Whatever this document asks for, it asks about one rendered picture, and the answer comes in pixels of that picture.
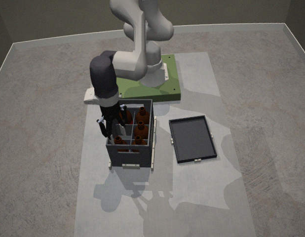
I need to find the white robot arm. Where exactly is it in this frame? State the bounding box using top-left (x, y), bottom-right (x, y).
top-left (83, 0), bottom-right (174, 107)

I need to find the grey divided crate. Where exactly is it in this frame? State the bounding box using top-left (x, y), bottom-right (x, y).
top-left (106, 101), bottom-right (154, 167)

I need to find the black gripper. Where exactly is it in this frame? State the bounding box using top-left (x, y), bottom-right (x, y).
top-left (97, 101), bottom-right (128, 144)

